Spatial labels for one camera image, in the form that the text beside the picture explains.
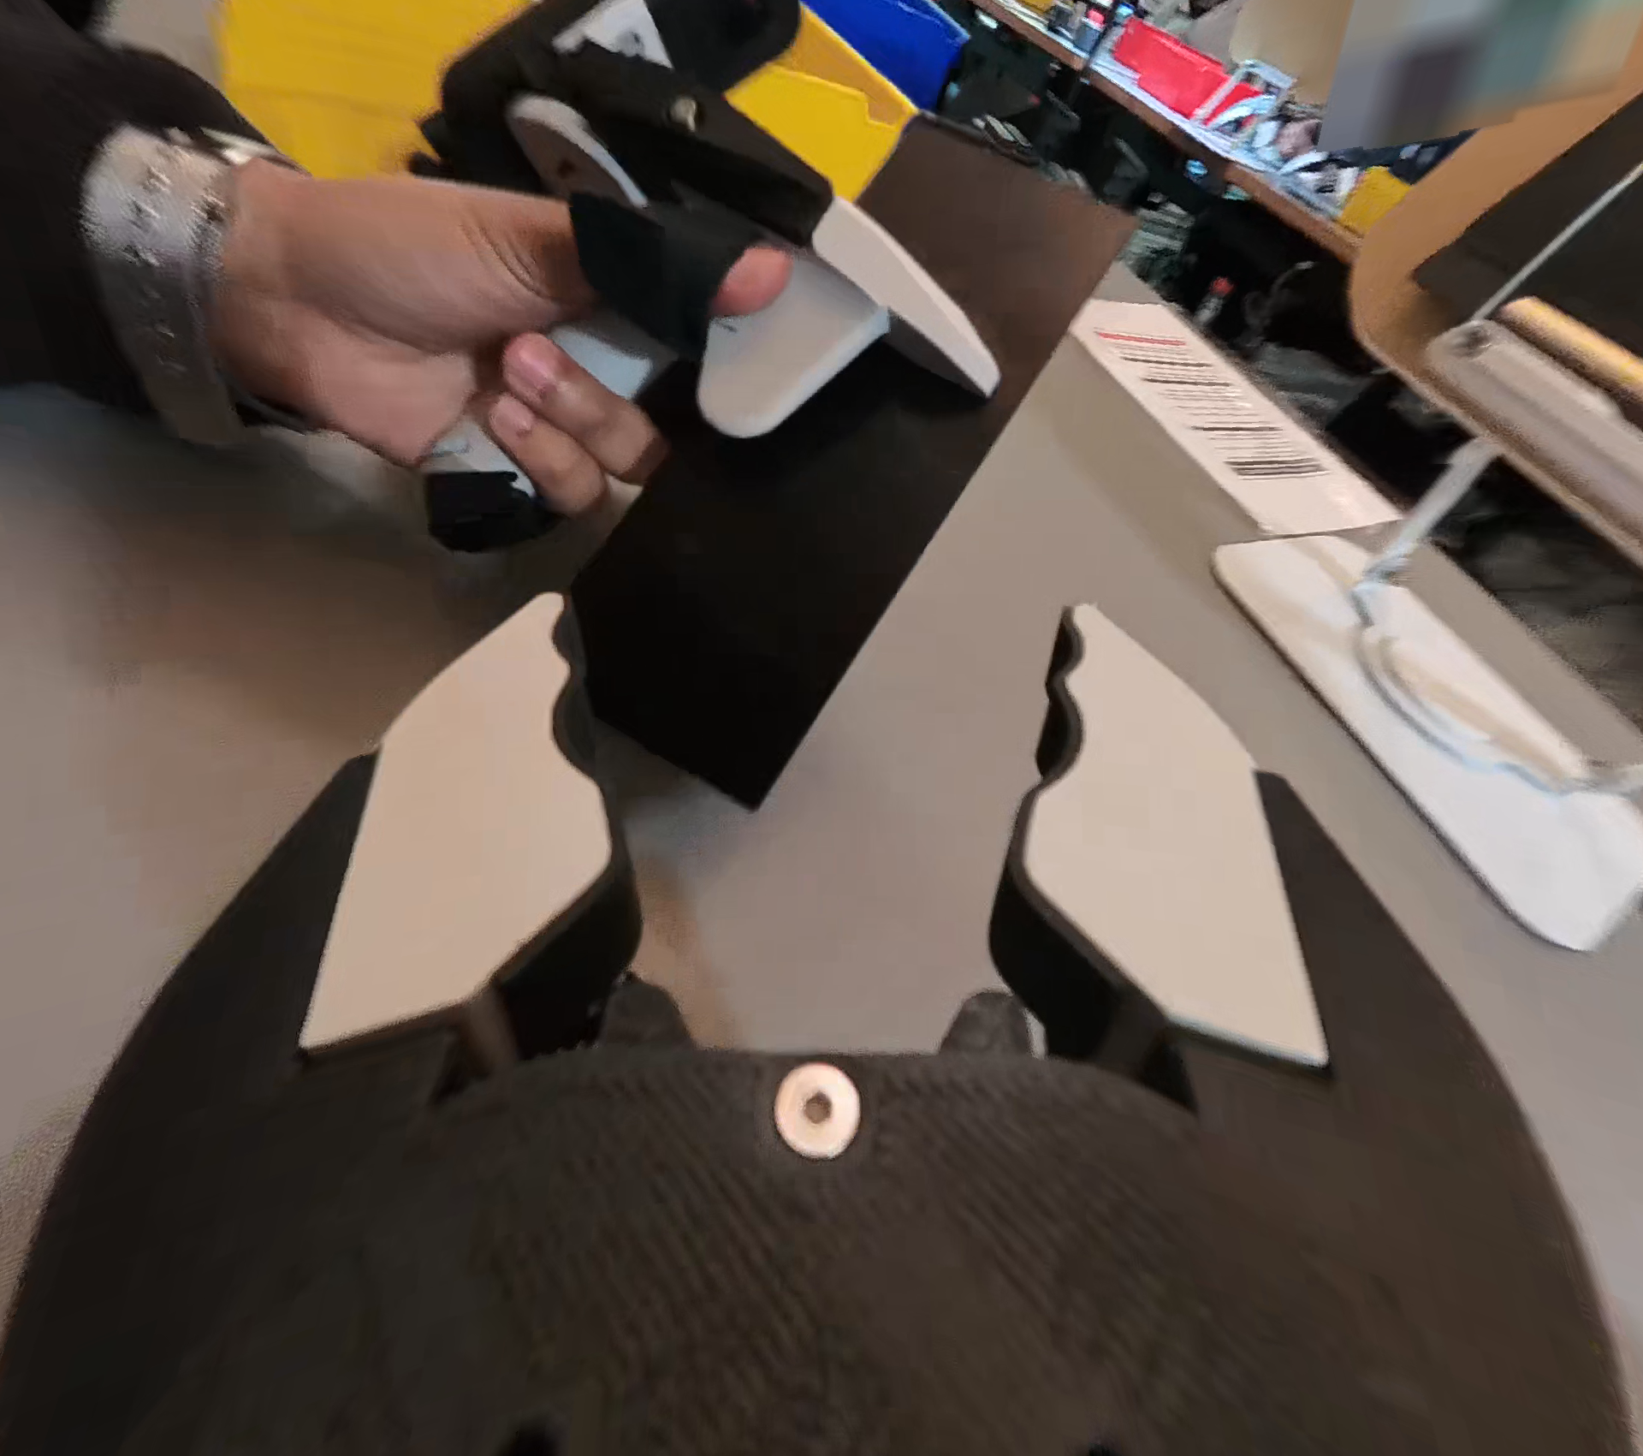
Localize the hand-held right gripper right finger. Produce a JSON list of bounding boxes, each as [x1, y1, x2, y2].
[[988, 603, 1334, 1086]]

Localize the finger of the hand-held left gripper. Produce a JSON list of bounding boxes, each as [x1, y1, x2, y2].
[[697, 196, 1007, 444]]

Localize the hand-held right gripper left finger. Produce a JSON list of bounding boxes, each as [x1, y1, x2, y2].
[[295, 591, 644, 1071]]

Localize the blue plastic bin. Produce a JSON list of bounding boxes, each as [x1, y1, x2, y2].
[[786, 0, 975, 112]]

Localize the black divider plate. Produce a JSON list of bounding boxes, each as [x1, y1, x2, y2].
[[569, 113, 1142, 814]]

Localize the yellow plastic bin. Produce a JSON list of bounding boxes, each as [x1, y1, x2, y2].
[[211, 0, 920, 199]]

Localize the person's left forearm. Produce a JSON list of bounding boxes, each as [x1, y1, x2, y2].
[[0, 0, 278, 418]]

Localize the person's left hand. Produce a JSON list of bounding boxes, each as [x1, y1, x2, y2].
[[218, 161, 795, 518]]

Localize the printed paper sheet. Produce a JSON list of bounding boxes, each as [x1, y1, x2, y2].
[[1069, 298, 1404, 537]]

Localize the red storage bin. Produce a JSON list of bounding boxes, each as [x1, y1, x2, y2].
[[1110, 18, 1235, 119]]

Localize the yellow storage bin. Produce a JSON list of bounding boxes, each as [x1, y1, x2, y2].
[[1341, 165, 1414, 232]]

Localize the silver wristwatch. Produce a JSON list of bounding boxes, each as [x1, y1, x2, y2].
[[79, 127, 304, 446]]

